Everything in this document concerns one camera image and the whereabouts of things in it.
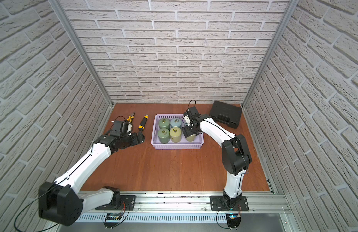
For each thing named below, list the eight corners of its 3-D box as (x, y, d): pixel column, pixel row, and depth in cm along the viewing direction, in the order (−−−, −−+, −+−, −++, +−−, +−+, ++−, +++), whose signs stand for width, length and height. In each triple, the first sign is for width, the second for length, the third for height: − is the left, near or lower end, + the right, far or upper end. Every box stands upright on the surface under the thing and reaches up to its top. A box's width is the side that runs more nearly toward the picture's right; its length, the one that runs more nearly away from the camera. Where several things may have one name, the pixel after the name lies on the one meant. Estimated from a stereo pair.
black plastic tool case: (206, 117, 111) (207, 113, 108) (215, 102, 122) (216, 99, 119) (237, 129, 104) (238, 126, 101) (243, 112, 115) (245, 109, 112)
